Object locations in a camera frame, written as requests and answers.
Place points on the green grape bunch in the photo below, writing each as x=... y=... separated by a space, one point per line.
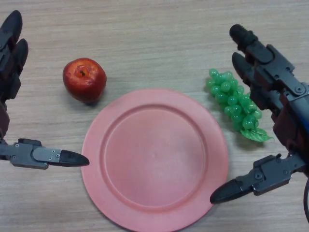
x=229 y=96

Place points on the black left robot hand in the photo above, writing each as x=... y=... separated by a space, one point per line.
x=9 y=60

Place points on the red apple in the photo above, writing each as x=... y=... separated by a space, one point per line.
x=84 y=81

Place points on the pink round plate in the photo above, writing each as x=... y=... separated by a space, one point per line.
x=154 y=157

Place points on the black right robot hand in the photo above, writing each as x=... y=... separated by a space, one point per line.
x=277 y=72

